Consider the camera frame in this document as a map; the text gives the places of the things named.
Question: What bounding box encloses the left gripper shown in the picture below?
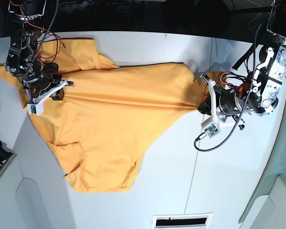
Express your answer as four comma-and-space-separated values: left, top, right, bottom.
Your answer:
197, 87, 255, 122

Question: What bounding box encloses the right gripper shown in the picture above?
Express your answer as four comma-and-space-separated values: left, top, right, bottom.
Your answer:
22, 62, 64, 101

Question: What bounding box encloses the orange t-shirt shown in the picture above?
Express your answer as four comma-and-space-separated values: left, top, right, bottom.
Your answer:
0, 37, 226, 193

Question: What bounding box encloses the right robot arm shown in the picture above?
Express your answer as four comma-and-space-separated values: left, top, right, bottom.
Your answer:
6, 0, 64, 101

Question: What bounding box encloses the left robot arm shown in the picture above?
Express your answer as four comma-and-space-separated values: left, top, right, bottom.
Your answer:
214, 0, 286, 119

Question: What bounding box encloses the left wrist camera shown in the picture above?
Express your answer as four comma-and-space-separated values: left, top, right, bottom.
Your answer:
201, 118, 220, 138

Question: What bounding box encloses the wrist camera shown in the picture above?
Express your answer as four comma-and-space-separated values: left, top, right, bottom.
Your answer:
27, 102, 44, 115
201, 118, 220, 138

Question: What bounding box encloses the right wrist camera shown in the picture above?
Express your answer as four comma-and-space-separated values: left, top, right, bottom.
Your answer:
27, 102, 44, 115

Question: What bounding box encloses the braided camera cable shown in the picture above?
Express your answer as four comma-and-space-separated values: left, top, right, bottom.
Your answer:
194, 23, 263, 152
19, 0, 60, 101

